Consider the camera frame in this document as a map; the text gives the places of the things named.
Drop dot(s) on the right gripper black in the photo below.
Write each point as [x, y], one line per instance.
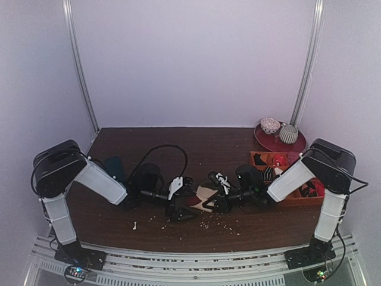
[224, 199]

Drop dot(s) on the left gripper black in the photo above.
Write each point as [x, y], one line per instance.
[175, 214]

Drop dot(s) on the cream striped knitted sock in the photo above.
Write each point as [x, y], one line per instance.
[204, 191]

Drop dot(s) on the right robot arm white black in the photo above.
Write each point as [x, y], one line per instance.
[325, 168]

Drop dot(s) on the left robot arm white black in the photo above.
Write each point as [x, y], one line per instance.
[57, 169]

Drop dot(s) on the black sock in tray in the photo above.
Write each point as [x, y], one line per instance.
[260, 159]

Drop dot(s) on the black white striped sock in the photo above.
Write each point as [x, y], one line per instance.
[266, 172]

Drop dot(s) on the wooden compartment tray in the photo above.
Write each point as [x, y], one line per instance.
[293, 185]

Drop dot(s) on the dark teal patterned sock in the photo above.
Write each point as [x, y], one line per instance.
[115, 168]

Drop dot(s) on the red sock in tray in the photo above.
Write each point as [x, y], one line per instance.
[279, 160]

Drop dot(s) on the purple sock in tray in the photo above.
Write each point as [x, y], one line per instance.
[293, 157]

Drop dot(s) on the white dotted bowl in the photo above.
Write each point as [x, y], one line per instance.
[270, 125]

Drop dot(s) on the grey striped cup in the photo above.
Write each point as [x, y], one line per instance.
[288, 134]

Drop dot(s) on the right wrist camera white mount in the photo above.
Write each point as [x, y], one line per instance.
[224, 182]

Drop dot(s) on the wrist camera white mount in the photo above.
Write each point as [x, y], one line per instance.
[174, 186]
[224, 182]

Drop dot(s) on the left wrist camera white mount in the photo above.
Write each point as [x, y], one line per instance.
[174, 186]

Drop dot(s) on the aluminium front rail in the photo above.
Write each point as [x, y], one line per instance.
[133, 267]

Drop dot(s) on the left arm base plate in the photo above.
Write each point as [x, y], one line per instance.
[89, 259]

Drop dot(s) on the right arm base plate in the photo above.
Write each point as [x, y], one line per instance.
[307, 256]

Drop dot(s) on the right aluminium frame post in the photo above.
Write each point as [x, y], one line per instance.
[311, 57]

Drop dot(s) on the aluminium frame post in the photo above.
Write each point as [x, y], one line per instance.
[311, 57]
[69, 19]

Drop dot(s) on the left aluminium frame post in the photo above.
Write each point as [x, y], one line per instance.
[69, 19]

